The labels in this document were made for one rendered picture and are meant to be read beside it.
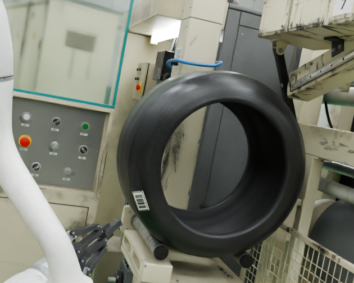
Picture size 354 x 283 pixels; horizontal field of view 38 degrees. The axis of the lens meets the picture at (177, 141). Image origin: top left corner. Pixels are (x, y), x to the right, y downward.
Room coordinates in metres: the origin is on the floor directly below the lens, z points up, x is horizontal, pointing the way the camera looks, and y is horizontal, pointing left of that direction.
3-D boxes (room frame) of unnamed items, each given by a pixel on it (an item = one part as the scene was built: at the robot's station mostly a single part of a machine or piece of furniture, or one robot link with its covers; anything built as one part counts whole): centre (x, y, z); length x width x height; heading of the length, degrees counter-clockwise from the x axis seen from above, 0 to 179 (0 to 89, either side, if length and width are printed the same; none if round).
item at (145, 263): (1.64, 0.03, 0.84); 0.36 x 0.09 x 0.06; 17
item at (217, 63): (1.92, -0.01, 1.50); 0.19 x 0.19 x 0.06; 17
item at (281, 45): (1.89, -0.30, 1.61); 0.06 x 0.06 x 0.05; 17
